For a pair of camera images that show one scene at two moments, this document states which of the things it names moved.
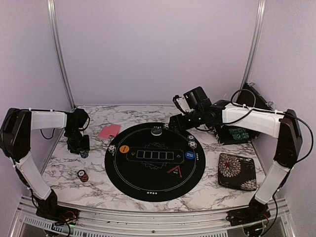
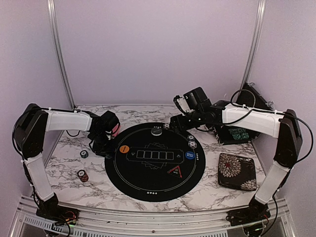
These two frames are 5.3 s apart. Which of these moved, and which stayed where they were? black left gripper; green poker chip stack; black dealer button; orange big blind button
Moved: black left gripper
Stayed: orange big blind button; black dealer button; green poker chip stack
